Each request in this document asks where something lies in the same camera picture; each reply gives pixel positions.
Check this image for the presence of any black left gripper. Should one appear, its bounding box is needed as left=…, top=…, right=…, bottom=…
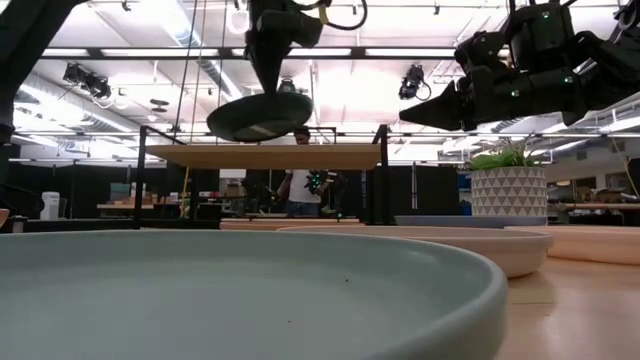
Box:
left=243, top=0, right=326, bottom=95

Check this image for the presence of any blue-grey plate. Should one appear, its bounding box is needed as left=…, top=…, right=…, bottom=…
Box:
left=393, top=214, right=549, bottom=230

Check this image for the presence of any large pale green plate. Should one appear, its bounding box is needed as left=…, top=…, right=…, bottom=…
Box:
left=0, top=228, right=509, bottom=360

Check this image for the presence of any black ceiling truss beam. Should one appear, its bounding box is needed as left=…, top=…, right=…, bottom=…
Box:
left=39, top=46, right=511, bottom=61

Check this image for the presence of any black table frame rail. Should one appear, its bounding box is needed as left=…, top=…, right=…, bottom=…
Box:
left=24, top=218, right=221, bottom=234

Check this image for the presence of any background wooden table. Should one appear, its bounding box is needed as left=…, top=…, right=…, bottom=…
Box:
left=96, top=201, right=169, bottom=212

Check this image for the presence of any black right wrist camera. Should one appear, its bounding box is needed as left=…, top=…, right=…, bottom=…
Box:
left=504, top=0, right=579, bottom=71

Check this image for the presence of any white triangle-pattern planter pot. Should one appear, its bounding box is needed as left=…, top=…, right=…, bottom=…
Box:
left=470, top=166, right=549, bottom=221

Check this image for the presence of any dark green plate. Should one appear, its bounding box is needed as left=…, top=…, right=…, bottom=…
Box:
left=206, top=91, right=315, bottom=144

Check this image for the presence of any green plant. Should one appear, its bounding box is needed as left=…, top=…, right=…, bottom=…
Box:
left=467, top=134, right=544, bottom=172

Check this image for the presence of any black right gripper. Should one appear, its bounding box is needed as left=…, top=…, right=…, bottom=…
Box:
left=399, top=32, right=589, bottom=132

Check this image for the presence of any yellow pole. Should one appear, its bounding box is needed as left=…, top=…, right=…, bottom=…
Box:
left=180, top=167, right=192, bottom=219

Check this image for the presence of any white ceiling ring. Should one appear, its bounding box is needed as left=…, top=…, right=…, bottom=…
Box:
left=224, top=4, right=251, bottom=35

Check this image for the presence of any thin hanging cable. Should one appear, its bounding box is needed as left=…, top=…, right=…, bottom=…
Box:
left=188, top=0, right=208, bottom=146
left=172, top=0, right=200, bottom=134

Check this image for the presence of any cream plate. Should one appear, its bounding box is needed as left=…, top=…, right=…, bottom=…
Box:
left=277, top=224, right=555, bottom=279

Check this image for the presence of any person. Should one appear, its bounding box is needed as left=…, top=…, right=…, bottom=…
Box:
left=274, top=125, right=334, bottom=217

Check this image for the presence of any wooden shelf with black frame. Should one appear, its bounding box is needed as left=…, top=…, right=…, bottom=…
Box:
left=132, top=124, right=391, bottom=231

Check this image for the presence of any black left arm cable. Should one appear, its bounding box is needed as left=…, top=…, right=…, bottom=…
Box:
left=292, top=0, right=369, bottom=31

